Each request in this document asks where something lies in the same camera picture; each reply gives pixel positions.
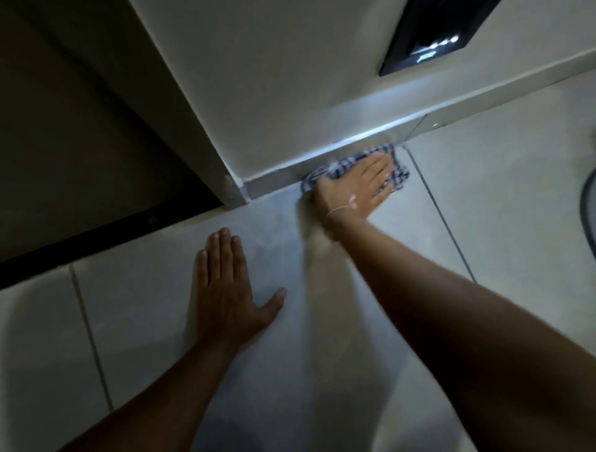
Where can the person's left thumb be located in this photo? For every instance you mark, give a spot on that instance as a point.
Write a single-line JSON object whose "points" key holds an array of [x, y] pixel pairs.
{"points": [[272, 305]]}

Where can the person's left hand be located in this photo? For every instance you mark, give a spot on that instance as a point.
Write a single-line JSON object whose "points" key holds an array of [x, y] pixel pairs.
{"points": [[228, 298]]}

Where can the person's right fingers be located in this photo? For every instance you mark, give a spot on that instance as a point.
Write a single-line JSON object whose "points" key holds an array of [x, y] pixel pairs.
{"points": [[379, 174]]}

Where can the person's left little finger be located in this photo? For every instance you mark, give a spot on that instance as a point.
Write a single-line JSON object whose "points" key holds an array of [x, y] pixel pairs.
{"points": [[201, 270]]}

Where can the person's left forearm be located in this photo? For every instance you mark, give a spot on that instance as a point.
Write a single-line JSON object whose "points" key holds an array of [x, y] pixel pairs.
{"points": [[153, 400]]}

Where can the blue checkered cleaning cloth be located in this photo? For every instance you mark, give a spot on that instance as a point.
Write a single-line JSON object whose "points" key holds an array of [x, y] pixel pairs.
{"points": [[395, 177]]}

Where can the grey skirting board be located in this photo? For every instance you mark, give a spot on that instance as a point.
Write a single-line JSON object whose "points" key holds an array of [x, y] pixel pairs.
{"points": [[419, 125]]}

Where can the dark wooden door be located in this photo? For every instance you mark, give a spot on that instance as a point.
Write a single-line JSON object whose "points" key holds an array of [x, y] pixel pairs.
{"points": [[93, 139]]}

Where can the person's left middle finger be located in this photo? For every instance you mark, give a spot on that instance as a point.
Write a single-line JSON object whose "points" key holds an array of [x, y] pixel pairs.
{"points": [[224, 254]]}

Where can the black framed wall panel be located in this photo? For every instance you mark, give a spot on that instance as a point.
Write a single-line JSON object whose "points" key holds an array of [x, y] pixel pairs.
{"points": [[430, 35]]}

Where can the person's right hand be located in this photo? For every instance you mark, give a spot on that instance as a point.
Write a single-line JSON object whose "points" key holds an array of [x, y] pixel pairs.
{"points": [[356, 191]]}

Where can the person's right forearm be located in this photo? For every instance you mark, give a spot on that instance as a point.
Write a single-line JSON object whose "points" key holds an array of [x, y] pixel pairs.
{"points": [[465, 335]]}

